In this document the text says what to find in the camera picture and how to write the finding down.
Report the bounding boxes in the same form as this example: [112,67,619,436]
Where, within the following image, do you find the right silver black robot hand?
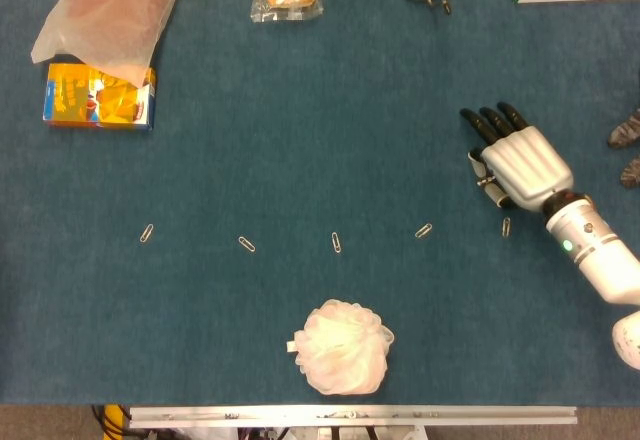
[459,101,575,210]

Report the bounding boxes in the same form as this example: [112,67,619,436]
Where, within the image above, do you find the white mesh bath pouf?
[286,298,396,396]

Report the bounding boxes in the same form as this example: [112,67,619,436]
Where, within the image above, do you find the translucent bag with pink contents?
[30,0,193,89]

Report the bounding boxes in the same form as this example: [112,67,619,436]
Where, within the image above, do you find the yellow blue snack box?
[42,63,157,132]

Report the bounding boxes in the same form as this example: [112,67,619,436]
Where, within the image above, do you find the aluminium profile rail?
[128,405,579,430]

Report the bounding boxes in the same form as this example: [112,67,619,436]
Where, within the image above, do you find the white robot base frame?
[169,425,429,440]

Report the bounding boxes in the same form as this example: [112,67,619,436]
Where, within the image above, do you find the black and yellow cables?
[91,404,132,440]

